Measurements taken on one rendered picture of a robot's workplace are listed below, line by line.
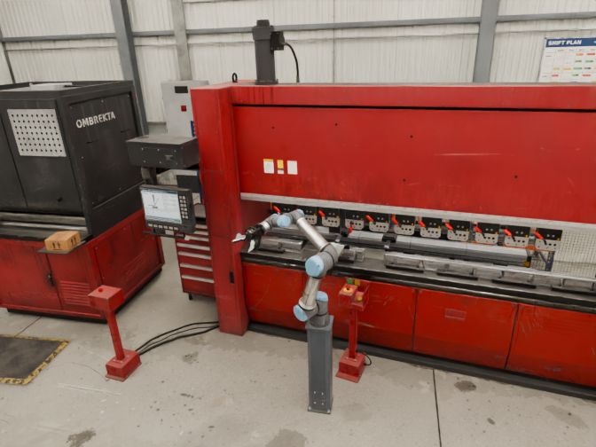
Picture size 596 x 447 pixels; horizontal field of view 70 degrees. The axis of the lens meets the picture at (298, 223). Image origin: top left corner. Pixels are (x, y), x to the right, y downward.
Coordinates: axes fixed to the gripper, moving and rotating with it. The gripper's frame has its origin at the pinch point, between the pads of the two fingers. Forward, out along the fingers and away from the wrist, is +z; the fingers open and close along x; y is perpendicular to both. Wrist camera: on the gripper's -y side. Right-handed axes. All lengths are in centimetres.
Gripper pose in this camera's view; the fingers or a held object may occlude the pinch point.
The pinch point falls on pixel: (239, 247)
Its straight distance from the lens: 272.4
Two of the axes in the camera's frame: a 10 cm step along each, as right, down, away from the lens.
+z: -6.5, 5.0, -5.7
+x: 7.6, 3.8, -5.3
